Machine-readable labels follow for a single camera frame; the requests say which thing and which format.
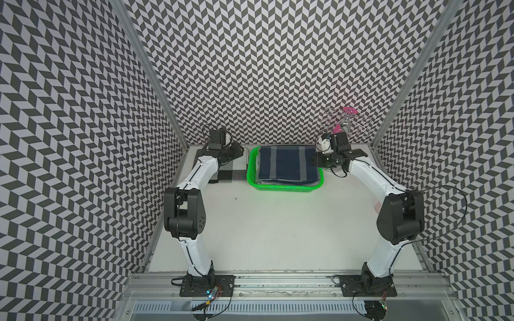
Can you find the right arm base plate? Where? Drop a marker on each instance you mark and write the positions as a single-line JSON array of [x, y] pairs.
[[367, 285]]

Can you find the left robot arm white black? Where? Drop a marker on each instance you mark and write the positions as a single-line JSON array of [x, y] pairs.
[[184, 213]]

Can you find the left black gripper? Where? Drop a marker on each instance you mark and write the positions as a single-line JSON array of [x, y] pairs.
[[237, 151]]

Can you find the aluminium front rail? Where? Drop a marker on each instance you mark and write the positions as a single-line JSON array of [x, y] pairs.
[[288, 285]]

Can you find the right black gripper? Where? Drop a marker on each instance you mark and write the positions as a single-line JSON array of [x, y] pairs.
[[317, 160]]

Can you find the black grey block scarf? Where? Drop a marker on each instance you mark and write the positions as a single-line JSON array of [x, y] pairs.
[[231, 172]]

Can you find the pink plastic cup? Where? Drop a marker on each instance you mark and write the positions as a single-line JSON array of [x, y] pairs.
[[377, 207]]

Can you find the green plastic basket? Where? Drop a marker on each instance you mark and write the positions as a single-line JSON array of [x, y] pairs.
[[251, 178]]

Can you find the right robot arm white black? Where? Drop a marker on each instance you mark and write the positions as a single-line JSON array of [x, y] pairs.
[[400, 216]]

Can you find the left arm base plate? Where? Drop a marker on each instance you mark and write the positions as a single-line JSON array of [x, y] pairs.
[[202, 287]]

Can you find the navy striped scarf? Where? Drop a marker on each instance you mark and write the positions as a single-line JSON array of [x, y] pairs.
[[286, 165]]

